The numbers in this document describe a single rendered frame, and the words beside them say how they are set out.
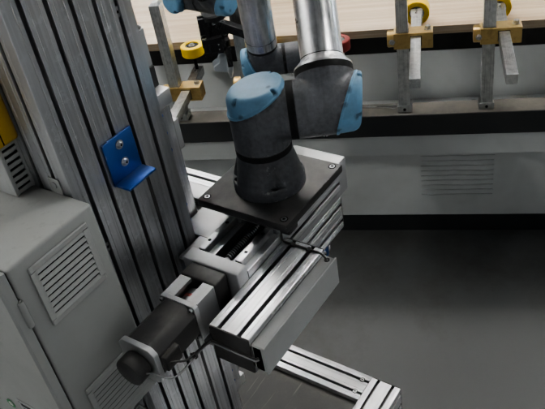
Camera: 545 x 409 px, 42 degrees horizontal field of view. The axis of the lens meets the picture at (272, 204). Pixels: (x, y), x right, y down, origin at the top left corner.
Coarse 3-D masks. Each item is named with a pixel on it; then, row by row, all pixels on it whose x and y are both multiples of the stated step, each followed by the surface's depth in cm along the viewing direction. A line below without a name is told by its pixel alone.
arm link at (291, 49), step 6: (288, 42) 174; (294, 42) 173; (288, 48) 172; (294, 48) 172; (288, 54) 172; (294, 54) 171; (288, 60) 172; (294, 60) 172; (288, 66) 173; (294, 66) 173; (288, 72) 175
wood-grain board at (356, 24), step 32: (160, 0) 282; (288, 0) 263; (352, 0) 255; (384, 0) 250; (448, 0) 243; (480, 0) 239; (512, 0) 235; (544, 0) 232; (192, 32) 252; (288, 32) 241; (352, 32) 235; (384, 32) 233; (448, 32) 229
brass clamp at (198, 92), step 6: (168, 84) 239; (180, 84) 238; (186, 84) 237; (192, 84) 237; (174, 90) 237; (180, 90) 237; (186, 90) 236; (192, 90) 236; (198, 90) 235; (204, 90) 240; (174, 96) 238; (192, 96) 237; (198, 96) 237
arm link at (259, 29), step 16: (240, 0) 159; (256, 0) 158; (240, 16) 164; (256, 16) 161; (272, 16) 166; (256, 32) 164; (272, 32) 167; (256, 48) 168; (272, 48) 170; (256, 64) 172; (272, 64) 172
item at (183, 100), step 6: (192, 72) 246; (198, 72) 246; (192, 78) 243; (198, 78) 245; (180, 96) 234; (186, 96) 233; (180, 102) 230; (186, 102) 232; (174, 108) 228; (180, 108) 227; (186, 108) 232; (174, 114) 224; (180, 114) 227; (180, 120) 227
